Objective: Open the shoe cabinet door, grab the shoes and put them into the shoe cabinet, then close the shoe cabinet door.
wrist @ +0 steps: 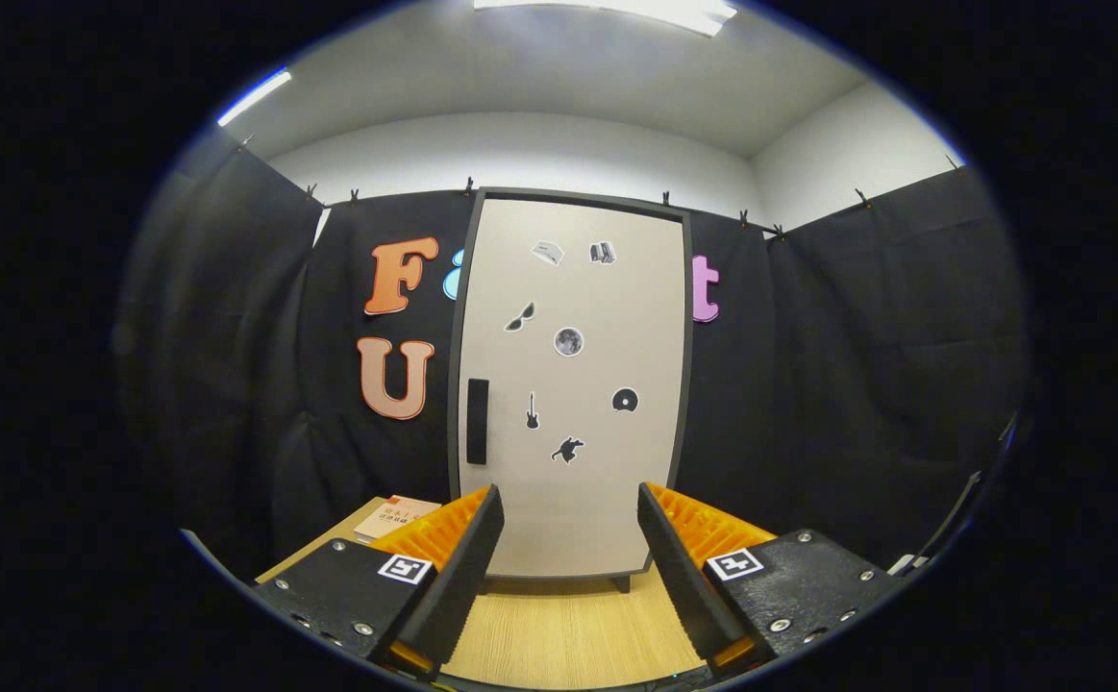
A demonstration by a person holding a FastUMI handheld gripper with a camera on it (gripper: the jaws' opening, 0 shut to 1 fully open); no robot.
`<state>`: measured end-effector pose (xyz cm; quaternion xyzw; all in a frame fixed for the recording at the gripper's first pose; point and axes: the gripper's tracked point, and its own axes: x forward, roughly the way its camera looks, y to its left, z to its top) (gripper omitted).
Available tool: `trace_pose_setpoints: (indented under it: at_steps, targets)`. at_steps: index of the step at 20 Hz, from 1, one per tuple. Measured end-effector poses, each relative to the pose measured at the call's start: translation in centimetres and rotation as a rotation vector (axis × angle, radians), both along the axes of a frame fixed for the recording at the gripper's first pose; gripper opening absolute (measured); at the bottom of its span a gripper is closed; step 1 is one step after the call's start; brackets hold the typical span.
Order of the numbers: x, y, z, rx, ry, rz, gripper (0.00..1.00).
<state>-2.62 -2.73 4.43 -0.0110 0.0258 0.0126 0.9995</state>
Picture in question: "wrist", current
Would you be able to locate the tan cover book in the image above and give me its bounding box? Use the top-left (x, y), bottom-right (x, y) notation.
top-left (354, 494), bottom-right (442, 541)

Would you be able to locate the narrow ceiling light strip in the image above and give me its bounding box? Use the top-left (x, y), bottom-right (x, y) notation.
top-left (217, 67), bottom-right (293, 128)

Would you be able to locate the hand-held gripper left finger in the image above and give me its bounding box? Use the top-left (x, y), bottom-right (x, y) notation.
top-left (251, 483), bottom-right (507, 681)

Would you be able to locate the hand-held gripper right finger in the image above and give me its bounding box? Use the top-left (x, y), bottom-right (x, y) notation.
top-left (636, 481), bottom-right (906, 674)

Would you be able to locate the dark grey shoe cabinet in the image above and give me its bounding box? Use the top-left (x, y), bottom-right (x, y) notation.
top-left (446, 186), bottom-right (696, 595)

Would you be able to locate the wide ceiling light panel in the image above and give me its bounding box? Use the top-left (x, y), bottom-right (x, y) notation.
top-left (472, 0), bottom-right (738, 37)

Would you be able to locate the black backdrop cloth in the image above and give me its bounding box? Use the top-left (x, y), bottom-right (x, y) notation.
top-left (116, 130), bottom-right (1031, 578)

